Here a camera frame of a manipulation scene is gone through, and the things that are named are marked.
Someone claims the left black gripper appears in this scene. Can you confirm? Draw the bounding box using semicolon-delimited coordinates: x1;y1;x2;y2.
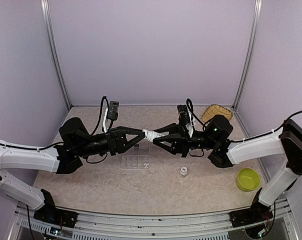
76;126;145;158

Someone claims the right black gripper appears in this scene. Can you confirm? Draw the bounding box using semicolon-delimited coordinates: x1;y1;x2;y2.
151;121;217;158

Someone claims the white pill bottle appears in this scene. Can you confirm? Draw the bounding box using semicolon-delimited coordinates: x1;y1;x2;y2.
180;166;188;178
142;129;164;142

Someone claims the clear plastic pill organizer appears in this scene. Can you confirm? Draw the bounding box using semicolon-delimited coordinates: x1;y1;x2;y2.
120;142;150;170

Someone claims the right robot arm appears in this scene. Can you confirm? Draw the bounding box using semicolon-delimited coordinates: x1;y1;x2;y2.
152;115;302;222

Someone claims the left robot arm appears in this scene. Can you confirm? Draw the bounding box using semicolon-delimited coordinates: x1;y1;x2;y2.
0;117;146;222

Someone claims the woven bamboo tray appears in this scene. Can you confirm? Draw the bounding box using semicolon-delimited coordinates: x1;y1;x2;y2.
201;104;233;123

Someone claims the lime green bowl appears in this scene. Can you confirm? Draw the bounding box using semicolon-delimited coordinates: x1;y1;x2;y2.
237;168;260;192

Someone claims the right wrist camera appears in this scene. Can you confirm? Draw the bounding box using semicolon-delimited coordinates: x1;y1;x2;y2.
177;105;195;137

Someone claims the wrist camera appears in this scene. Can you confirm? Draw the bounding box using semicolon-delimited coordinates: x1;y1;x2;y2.
177;105;195;137
102;101;119;133

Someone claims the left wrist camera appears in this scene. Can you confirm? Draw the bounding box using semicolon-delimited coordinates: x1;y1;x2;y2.
102;101;119;133

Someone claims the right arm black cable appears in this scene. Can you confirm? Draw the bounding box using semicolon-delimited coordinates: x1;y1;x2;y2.
185;98;302;143

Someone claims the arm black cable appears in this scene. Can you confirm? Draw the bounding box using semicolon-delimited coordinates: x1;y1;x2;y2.
0;95;110;151
185;98;302;143

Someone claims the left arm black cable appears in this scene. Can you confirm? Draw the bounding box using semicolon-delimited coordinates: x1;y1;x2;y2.
0;95;110;151

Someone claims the front aluminium rail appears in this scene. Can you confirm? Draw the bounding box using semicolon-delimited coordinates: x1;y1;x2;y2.
8;197;299;240

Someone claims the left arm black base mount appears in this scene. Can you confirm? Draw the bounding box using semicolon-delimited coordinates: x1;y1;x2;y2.
34;203;78;228

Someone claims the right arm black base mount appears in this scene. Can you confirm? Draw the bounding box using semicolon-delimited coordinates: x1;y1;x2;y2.
229;201;273;228

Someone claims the right aluminium frame post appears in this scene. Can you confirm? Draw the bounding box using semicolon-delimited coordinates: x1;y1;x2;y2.
232;0;262;111

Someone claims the aluminium frame post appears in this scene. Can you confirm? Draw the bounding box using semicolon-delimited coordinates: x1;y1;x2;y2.
41;0;72;110
232;0;262;111

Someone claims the left aluminium frame post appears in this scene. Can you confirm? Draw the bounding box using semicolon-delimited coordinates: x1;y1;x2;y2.
41;0;72;110

